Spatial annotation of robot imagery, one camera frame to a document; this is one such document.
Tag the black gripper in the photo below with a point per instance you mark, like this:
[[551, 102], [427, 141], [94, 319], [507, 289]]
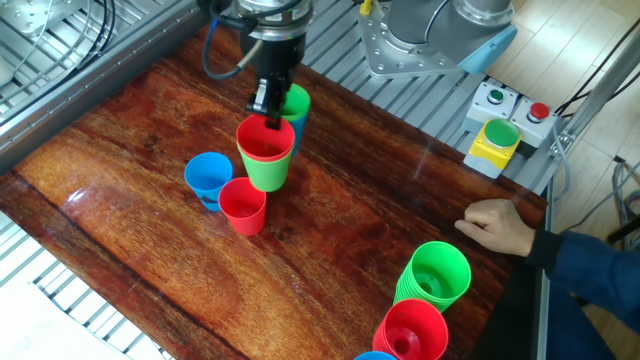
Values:
[[272, 57]]

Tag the green plastic cup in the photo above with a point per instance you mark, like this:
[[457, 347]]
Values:
[[265, 175], [298, 102]]

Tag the red plastic cup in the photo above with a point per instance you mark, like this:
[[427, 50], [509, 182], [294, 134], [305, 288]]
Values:
[[242, 210], [262, 145]]

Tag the blue plastic cup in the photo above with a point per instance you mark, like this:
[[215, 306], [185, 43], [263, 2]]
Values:
[[207, 177], [300, 135]]

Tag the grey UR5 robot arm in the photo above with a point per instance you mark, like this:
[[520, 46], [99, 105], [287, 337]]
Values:
[[435, 30]]

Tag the green cup stack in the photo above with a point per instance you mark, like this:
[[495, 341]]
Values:
[[435, 272]]

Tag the red cup stack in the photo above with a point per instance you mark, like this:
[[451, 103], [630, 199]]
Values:
[[412, 330]]

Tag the blue cup stack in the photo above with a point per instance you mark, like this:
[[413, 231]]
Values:
[[375, 356]]

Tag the white paper stack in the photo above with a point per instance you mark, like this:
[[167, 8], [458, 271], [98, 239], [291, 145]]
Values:
[[30, 330]]

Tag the person's right hand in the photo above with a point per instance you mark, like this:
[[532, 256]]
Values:
[[500, 227]]

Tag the yellow tag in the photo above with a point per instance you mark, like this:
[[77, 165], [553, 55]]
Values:
[[366, 6]]

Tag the glossy wood grain board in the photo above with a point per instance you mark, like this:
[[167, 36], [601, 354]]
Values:
[[310, 240]]

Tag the white box green button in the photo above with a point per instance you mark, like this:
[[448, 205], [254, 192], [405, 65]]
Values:
[[492, 102]]

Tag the yellow box green button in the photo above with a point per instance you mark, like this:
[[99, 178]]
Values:
[[492, 152]]

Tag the white box red button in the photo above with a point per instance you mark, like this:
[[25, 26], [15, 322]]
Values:
[[532, 125]]

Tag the blue trouser leg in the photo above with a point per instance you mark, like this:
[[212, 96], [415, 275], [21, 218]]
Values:
[[575, 335]]

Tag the silver metal bracket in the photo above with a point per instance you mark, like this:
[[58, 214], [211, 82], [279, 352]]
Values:
[[30, 15]]

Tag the grey aluminium post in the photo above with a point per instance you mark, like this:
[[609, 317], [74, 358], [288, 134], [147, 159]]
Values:
[[597, 97]]

